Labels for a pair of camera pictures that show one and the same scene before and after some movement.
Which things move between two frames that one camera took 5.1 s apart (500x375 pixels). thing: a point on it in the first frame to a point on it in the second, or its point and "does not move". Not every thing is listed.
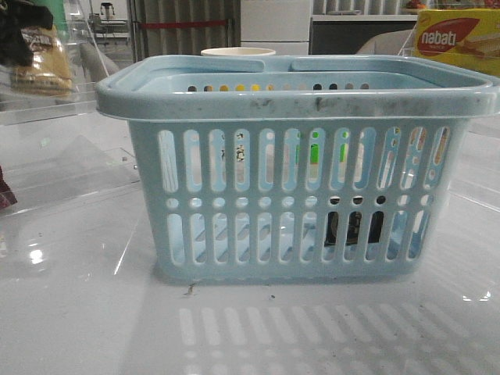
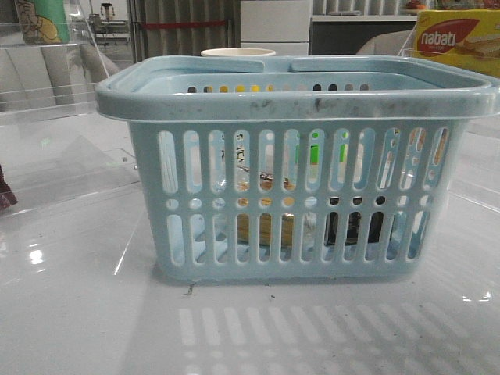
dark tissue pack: (354, 224) does not move
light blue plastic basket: (339, 169) does not move
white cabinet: (283, 26) does not move
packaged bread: (50, 74) to (287, 220)
